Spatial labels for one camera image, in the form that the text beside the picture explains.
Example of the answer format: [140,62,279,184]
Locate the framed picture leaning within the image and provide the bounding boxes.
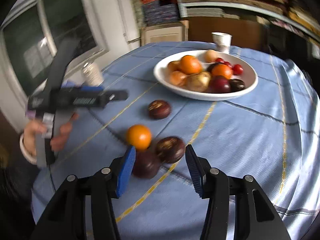
[140,20,189,46]

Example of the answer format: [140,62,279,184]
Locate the white paper cup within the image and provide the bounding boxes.
[212,32,232,54]

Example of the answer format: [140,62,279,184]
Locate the light blue checked tablecloth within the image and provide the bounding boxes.
[32,42,319,239]

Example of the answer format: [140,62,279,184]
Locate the large orange mandarin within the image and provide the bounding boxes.
[178,55,203,75]

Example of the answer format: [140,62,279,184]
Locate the dark purple plum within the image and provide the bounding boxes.
[132,150,161,179]

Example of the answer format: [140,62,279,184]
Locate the orange round fruit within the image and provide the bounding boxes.
[211,64,233,80]

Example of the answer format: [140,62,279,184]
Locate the person's left hand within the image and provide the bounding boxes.
[22,113,78,157]

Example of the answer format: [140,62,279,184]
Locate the shelf with stacked boxes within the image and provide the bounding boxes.
[140,0,319,42]

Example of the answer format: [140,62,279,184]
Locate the white beverage can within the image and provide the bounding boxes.
[82,61,104,86]

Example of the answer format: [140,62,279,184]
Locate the window with metal frame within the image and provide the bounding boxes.
[1,0,108,98]

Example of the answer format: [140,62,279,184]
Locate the dark mangosteen near gripper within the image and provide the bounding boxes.
[155,136,185,164]

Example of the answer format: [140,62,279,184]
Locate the tan yellow apple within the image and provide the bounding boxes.
[186,72,212,93]

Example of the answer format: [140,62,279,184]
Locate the orange striped fruit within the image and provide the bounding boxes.
[169,70,188,87]

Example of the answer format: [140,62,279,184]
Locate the large dark red apple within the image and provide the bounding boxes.
[211,76,231,93]

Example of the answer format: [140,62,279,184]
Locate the small red tomato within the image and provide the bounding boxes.
[233,64,244,75]

